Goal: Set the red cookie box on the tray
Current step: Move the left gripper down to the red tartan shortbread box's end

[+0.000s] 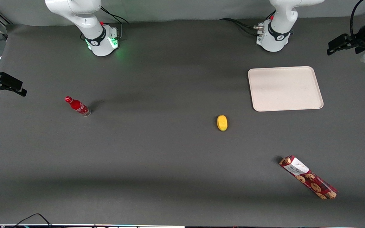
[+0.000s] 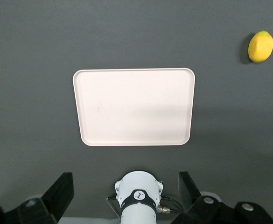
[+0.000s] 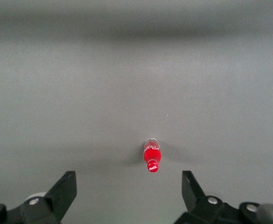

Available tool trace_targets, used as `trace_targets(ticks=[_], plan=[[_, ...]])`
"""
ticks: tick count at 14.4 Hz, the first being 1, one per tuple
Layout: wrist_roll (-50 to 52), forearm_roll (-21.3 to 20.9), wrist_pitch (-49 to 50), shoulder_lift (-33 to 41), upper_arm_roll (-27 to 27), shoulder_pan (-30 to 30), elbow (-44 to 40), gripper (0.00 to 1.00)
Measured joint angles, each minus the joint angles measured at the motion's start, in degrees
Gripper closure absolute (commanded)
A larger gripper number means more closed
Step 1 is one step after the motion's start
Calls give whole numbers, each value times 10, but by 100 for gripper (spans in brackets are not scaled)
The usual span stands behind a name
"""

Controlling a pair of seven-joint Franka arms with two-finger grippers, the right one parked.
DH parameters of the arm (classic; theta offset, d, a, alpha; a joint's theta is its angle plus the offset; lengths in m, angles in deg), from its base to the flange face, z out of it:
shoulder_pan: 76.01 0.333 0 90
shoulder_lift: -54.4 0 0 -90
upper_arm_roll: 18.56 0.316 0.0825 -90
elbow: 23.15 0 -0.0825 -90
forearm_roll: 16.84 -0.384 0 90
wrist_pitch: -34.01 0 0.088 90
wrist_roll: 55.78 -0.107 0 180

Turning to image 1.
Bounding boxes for black cables at left arm base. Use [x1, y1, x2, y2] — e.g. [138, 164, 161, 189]
[218, 10, 276, 37]

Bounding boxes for red cookie box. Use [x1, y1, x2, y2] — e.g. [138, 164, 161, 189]
[279, 155, 339, 200]

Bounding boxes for thin black cable at table edge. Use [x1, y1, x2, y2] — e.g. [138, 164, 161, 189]
[1, 213, 54, 228]

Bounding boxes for black cable at right arm base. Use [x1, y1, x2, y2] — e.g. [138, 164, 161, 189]
[80, 6, 129, 41]

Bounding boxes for yellow sponge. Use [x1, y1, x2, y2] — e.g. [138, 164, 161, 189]
[217, 115, 228, 132]

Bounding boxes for red soda bottle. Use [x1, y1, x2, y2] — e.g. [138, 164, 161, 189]
[64, 96, 92, 117]

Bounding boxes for beige plastic tray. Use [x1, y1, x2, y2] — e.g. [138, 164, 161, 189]
[248, 66, 324, 112]

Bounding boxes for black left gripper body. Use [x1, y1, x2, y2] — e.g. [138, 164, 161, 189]
[347, 20, 365, 54]

